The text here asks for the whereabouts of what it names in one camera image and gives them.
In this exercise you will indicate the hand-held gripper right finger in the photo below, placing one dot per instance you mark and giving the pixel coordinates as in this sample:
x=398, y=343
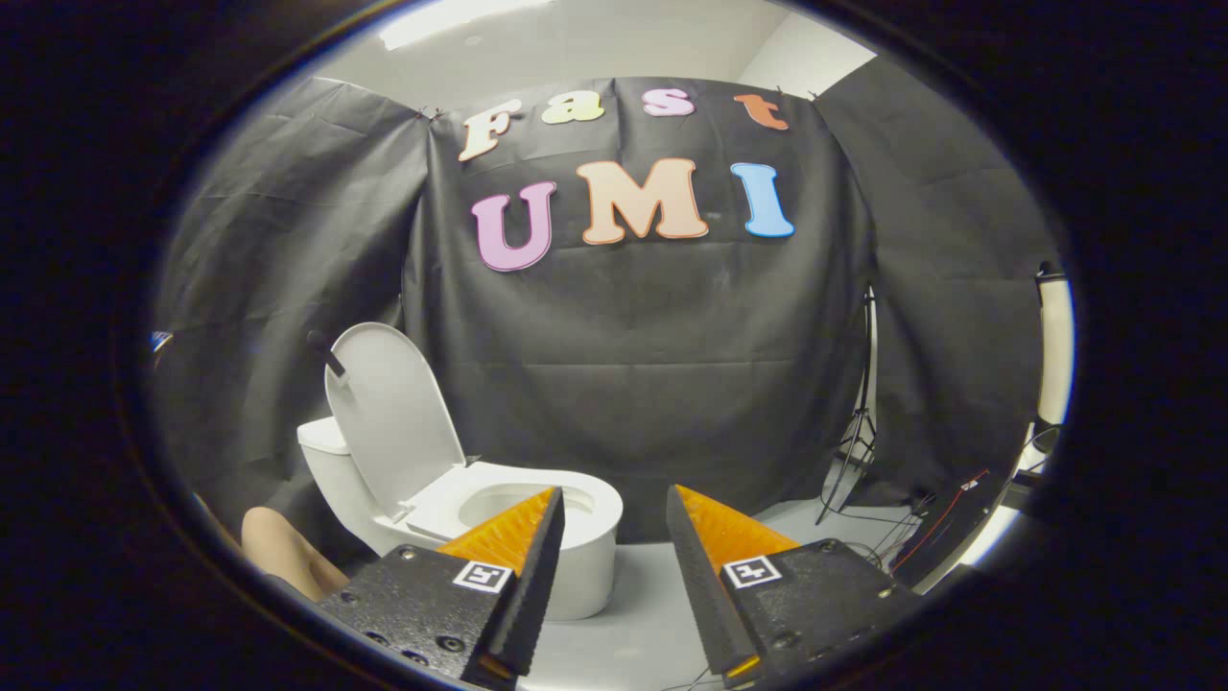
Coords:
x=700, y=585

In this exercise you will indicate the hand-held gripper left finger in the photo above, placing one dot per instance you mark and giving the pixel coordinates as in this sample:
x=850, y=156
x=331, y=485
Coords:
x=532, y=585

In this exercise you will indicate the white toilet lid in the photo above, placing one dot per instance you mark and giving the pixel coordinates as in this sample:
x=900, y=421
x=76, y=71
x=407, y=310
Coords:
x=393, y=422

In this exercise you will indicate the white ceramic toilet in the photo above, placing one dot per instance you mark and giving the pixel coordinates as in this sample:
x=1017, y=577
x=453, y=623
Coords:
x=595, y=566

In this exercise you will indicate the black tripod stand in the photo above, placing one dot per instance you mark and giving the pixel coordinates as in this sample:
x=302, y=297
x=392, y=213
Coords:
x=861, y=413

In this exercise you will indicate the black backdrop cloth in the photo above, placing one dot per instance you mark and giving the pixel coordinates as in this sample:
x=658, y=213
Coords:
x=633, y=345

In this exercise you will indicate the white light panel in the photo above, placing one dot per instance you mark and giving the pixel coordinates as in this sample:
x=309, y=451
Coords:
x=1055, y=345

